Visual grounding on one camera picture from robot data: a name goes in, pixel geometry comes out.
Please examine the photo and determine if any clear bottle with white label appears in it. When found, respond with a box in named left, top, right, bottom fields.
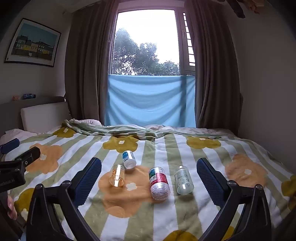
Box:
left=174, top=165, right=194, bottom=195

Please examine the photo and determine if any clear bottle with red label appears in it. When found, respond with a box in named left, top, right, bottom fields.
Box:
left=148, top=166, right=171, bottom=201

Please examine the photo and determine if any dark headboard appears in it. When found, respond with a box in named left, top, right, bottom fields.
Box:
left=0, top=96, right=70, bottom=138

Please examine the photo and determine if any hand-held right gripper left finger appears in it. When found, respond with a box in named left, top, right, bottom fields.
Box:
left=26, top=157, right=102, bottom=241

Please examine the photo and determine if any crumpled green blanket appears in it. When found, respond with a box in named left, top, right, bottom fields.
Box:
left=62, top=118, right=167, bottom=142

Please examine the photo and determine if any person's left hand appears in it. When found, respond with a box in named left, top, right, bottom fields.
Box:
left=6, top=194, right=18, bottom=220

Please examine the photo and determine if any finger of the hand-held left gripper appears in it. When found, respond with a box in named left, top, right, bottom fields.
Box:
left=0, top=138, right=20, bottom=155
left=13, top=146, right=41, bottom=172

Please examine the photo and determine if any dark hanging object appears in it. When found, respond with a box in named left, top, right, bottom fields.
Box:
left=225, top=0, right=246, bottom=18

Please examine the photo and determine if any white bottle with blue label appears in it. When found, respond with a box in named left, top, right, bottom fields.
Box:
left=122, top=150, right=137, bottom=169

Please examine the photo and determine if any floral striped blanket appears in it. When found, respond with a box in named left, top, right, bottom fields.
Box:
left=0, top=126, right=296, bottom=241

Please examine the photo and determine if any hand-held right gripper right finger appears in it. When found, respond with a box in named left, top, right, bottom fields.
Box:
left=196, top=158, right=272, bottom=241

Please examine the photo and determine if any white headboard cushion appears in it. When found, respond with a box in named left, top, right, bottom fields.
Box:
left=21, top=102, right=71, bottom=133

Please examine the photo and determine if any white pillow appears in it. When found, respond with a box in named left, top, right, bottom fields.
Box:
left=0, top=128, right=38, bottom=149

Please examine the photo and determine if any light blue hanging cloth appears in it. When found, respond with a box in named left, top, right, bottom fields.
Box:
left=104, top=74, right=197, bottom=128

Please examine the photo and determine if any brown curtain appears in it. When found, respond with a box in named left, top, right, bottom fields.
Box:
left=65, top=0, right=119, bottom=126
left=184, top=0, right=244, bottom=136

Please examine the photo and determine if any framed picture of houses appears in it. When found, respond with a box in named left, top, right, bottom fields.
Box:
left=4, top=18, right=62, bottom=68

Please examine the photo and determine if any window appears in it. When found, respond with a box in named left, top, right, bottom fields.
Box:
left=110, top=9, right=196, bottom=76

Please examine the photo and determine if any clear glass cup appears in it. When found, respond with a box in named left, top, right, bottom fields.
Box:
left=109, top=164, right=126, bottom=187

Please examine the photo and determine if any white bed sheet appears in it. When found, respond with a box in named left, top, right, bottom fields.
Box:
left=144, top=124, right=234, bottom=136

